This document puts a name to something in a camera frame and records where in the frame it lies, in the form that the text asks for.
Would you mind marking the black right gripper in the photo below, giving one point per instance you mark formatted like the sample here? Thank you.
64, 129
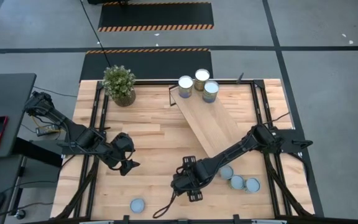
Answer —
185, 182

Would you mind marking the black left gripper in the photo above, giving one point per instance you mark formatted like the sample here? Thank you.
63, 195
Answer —
121, 144

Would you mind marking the diced tomatoes can pink white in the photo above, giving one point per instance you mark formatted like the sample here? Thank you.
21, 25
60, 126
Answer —
226, 172

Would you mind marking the printed food can silver lid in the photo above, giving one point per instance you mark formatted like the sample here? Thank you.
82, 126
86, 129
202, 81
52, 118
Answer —
237, 182
253, 185
137, 205

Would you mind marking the peas can blue label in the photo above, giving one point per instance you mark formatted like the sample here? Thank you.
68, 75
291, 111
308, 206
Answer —
210, 87

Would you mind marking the blue yellow can green stripes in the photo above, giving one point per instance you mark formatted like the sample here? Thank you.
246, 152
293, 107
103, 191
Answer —
185, 84

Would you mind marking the carrots can yellow blue label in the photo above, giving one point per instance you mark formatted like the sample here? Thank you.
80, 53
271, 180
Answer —
202, 75

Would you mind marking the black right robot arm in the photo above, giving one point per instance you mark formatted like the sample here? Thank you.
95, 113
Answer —
235, 149

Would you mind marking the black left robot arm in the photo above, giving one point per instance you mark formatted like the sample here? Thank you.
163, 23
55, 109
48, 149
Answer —
73, 130

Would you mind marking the green plant in slatted pot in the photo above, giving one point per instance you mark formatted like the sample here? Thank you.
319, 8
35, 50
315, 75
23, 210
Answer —
118, 82

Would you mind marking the black power brick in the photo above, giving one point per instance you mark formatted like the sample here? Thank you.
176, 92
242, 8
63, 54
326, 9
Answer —
47, 130

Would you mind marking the black mat hazard stripes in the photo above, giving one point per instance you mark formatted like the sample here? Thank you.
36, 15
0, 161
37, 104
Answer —
154, 65
154, 14

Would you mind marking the dark grey side desk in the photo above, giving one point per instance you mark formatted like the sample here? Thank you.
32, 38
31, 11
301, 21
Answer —
11, 93

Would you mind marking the wooden shelf black metal frame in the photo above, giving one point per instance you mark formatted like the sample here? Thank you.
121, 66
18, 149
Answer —
210, 124

